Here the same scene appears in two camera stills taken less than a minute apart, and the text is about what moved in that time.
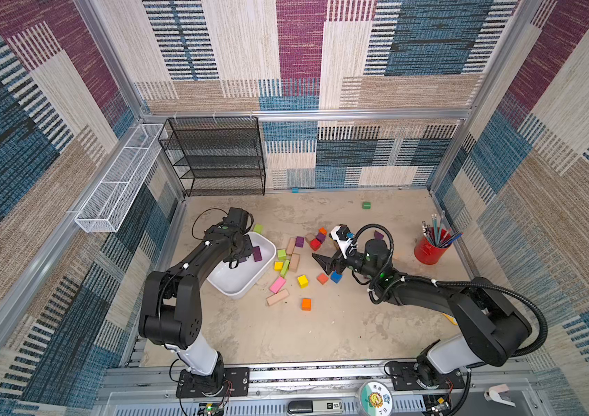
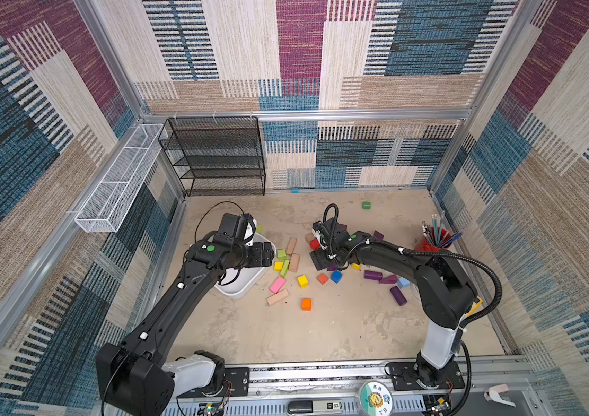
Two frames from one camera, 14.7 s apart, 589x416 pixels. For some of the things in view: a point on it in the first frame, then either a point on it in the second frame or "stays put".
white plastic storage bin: [247, 276] stays put
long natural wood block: [277, 296] stays put
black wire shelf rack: [216, 153] stays put
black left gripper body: [247, 249] -> [255, 256]
